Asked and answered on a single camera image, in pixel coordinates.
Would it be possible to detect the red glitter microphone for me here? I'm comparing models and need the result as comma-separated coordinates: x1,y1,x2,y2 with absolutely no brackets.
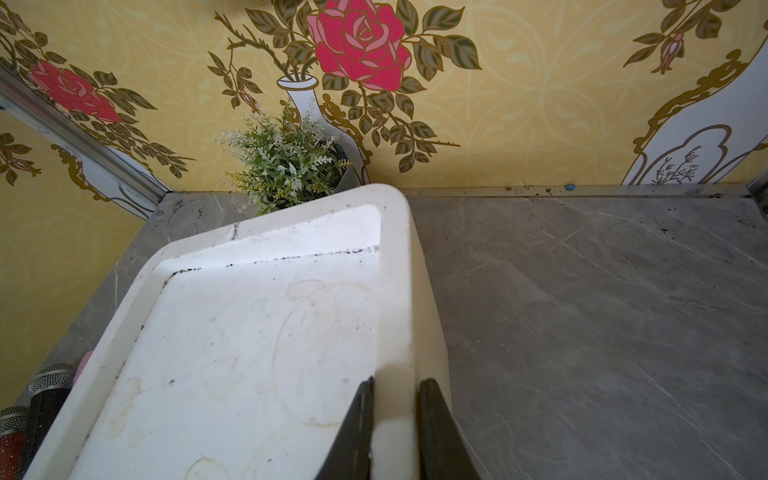
0,406,28,480

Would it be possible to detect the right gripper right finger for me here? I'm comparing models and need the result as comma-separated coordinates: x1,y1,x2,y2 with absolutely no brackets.
418,378,480,480

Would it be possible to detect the white drawer cabinet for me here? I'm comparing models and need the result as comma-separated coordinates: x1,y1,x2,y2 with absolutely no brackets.
26,184,450,479

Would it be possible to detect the small potted green plant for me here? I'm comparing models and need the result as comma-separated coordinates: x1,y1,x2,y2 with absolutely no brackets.
217,104,350,214

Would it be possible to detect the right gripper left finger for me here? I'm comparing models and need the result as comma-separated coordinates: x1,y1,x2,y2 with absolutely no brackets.
315,376,374,480

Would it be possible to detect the black glitter microphone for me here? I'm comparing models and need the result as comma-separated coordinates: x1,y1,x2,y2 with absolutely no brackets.
21,363,76,476

